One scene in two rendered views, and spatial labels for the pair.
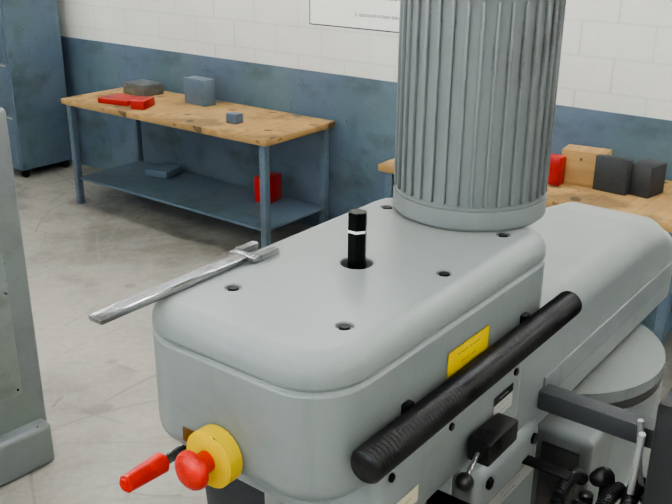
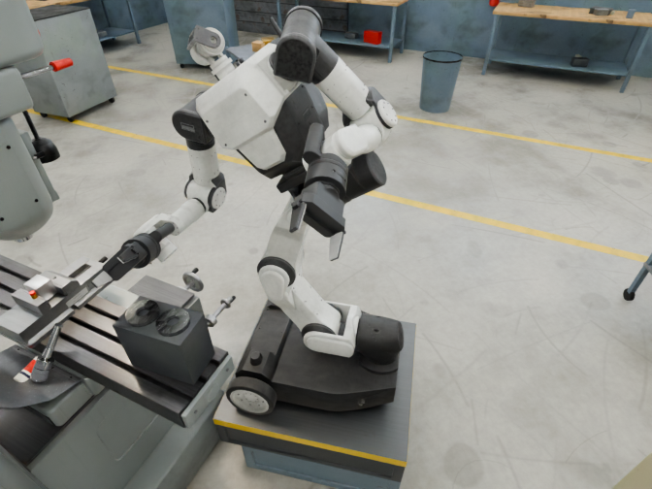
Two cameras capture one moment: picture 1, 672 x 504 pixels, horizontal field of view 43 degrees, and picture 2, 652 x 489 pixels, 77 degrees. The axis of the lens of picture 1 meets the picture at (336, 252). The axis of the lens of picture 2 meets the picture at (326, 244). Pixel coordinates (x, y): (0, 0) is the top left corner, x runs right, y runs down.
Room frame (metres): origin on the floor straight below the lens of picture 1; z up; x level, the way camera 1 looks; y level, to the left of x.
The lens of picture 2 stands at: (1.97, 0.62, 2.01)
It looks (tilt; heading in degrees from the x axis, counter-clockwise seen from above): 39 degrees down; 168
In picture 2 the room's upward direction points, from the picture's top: straight up
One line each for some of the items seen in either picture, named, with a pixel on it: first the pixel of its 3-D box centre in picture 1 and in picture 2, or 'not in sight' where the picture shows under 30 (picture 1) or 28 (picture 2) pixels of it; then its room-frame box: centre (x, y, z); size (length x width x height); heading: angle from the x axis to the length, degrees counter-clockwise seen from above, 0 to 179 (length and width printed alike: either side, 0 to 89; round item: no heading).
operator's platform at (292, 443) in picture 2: not in sight; (325, 390); (0.90, 0.85, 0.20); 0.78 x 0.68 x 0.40; 65
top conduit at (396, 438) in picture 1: (482, 369); not in sight; (0.83, -0.16, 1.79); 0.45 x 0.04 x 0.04; 143
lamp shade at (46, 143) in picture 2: not in sight; (42, 147); (0.72, 0.05, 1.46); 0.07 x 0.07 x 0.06
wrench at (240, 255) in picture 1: (188, 279); not in sight; (0.83, 0.15, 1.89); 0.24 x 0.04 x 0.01; 143
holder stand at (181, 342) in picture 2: not in sight; (166, 339); (1.13, 0.32, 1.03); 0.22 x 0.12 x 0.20; 59
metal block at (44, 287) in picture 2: not in sight; (41, 288); (0.84, -0.09, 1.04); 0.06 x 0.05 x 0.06; 54
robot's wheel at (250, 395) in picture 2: not in sight; (251, 396); (1.04, 0.52, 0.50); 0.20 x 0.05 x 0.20; 65
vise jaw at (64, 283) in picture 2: not in sight; (57, 281); (0.79, -0.06, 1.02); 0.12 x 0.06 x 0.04; 54
